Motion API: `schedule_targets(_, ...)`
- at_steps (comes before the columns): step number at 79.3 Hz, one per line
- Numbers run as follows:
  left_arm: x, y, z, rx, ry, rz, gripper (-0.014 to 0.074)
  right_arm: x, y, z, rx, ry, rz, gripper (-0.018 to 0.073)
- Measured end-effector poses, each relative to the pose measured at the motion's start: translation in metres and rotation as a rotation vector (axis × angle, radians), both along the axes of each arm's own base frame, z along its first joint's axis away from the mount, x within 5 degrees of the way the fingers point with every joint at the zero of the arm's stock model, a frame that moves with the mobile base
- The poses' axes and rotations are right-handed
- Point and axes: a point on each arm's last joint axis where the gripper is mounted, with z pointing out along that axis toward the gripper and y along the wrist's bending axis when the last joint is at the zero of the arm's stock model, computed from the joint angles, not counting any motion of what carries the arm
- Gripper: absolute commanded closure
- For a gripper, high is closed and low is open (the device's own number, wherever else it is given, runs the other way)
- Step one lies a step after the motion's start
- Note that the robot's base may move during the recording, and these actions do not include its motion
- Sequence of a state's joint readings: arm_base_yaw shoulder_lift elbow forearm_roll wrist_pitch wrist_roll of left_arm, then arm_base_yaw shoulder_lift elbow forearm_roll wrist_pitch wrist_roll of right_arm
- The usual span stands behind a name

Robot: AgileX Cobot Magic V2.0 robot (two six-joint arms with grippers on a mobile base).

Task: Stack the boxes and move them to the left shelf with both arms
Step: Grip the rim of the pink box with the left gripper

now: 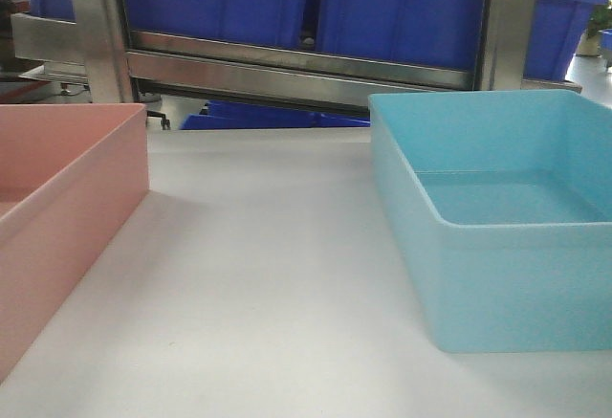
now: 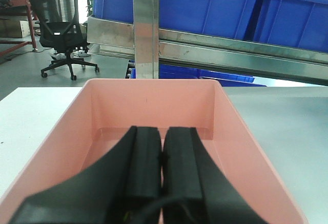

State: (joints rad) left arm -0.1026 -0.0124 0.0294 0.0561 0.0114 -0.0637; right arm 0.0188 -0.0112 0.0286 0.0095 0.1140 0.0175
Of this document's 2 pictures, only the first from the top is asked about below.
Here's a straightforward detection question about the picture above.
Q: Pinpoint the blue crate centre right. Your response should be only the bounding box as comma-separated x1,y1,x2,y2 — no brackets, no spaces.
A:
316,0,484,71

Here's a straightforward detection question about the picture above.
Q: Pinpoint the blue crate far right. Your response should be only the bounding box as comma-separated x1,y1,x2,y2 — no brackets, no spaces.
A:
523,0,607,81

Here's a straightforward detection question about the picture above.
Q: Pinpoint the stainless steel shelf rack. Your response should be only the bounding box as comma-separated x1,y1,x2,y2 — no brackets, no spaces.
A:
11,0,553,114

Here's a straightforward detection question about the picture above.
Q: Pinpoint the pink plastic box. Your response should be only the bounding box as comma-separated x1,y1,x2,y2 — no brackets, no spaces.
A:
1,103,149,378

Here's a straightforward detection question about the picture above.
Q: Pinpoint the light blue plastic box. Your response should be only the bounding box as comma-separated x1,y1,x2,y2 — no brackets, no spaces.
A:
369,90,611,353

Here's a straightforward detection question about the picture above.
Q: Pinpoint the blue crate under shelf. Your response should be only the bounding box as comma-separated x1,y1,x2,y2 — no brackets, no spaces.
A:
180,100,370,130

